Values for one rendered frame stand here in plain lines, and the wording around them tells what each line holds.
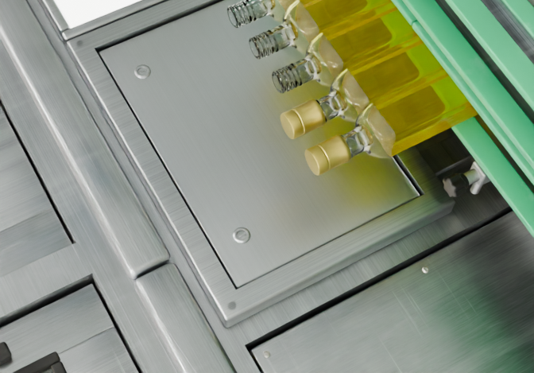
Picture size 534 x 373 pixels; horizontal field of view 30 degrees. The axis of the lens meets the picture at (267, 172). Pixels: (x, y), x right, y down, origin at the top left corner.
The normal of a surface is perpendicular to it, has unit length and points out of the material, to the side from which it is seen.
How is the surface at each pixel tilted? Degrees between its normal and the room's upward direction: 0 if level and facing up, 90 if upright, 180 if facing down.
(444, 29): 90
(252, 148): 90
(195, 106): 90
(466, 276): 89
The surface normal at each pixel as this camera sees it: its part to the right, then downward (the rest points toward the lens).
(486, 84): 0.05, -0.48
